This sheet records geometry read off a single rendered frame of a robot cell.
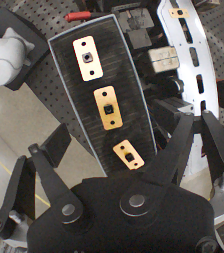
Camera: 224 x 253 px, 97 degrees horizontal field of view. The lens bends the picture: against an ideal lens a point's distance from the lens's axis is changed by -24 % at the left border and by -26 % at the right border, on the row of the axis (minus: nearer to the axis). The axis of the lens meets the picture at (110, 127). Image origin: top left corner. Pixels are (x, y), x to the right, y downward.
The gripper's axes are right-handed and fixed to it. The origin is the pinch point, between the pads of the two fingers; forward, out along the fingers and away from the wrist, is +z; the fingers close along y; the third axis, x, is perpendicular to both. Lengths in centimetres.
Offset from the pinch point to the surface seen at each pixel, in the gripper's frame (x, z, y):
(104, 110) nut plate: 0.1, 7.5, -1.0
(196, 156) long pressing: -34, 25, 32
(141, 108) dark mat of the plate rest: -1.6, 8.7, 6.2
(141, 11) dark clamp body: 22.0, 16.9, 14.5
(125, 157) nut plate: -11.4, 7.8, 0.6
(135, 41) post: 12.9, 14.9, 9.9
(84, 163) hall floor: -90, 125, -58
